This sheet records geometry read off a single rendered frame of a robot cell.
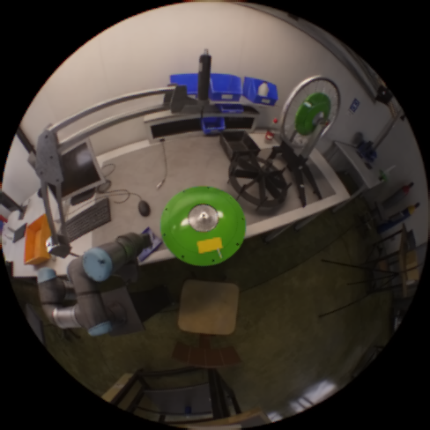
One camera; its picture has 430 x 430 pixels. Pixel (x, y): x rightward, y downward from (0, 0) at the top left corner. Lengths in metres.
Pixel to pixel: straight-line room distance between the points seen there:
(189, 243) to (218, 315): 0.60
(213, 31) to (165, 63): 0.38
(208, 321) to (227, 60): 1.69
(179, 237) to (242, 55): 1.20
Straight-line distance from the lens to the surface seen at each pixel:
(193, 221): 0.47
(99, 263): 0.28
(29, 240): 1.50
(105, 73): 1.15
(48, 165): 0.43
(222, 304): 0.92
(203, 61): 0.50
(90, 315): 0.34
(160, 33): 1.10
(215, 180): 0.80
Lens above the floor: 1.52
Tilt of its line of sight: 63 degrees down
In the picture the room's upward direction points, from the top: 12 degrees clockwise
